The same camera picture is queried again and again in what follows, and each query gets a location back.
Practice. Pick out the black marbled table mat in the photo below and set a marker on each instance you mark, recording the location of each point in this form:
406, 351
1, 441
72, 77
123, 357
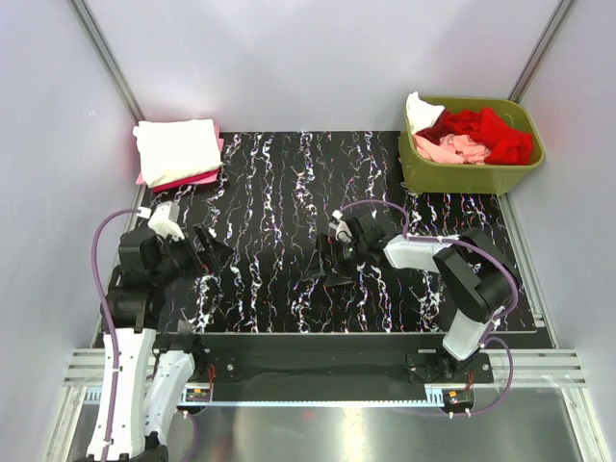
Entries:
274, 196

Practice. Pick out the aluminium frame rail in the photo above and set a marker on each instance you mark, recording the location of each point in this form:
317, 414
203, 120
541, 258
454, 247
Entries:
530, 368

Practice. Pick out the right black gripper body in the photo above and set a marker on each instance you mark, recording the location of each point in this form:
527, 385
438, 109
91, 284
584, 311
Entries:
352, 253

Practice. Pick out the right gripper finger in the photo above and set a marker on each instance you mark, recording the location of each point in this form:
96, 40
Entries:
338, 278
320, 261

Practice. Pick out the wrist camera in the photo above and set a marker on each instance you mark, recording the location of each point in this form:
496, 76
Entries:
350, 229
163, 221

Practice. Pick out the light pink t shirt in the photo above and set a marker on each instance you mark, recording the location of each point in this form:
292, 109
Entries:
453, 150

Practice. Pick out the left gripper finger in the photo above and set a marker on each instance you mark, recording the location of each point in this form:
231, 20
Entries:
203, 246
219, 253

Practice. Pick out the folded white t shirt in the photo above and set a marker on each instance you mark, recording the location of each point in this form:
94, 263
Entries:
150, 144

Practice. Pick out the white cloth in bin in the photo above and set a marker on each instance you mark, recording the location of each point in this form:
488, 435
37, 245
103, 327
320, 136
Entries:
421, 114

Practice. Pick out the olive green plastic bin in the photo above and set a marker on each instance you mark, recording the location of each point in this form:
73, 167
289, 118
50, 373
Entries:
424, 176

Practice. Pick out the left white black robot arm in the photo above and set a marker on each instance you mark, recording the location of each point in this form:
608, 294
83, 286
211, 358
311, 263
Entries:
140, 388

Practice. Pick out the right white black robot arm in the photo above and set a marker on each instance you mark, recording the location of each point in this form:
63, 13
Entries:
481, 281

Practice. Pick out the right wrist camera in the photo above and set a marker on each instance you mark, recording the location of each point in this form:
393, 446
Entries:
350, 229

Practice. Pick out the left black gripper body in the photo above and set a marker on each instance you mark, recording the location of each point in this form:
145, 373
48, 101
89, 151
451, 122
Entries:
179, 259

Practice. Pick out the red t shirt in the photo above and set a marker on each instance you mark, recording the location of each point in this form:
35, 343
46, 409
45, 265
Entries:
509, 146

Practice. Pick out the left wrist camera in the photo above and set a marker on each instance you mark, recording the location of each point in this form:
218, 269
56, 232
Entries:
163, 221

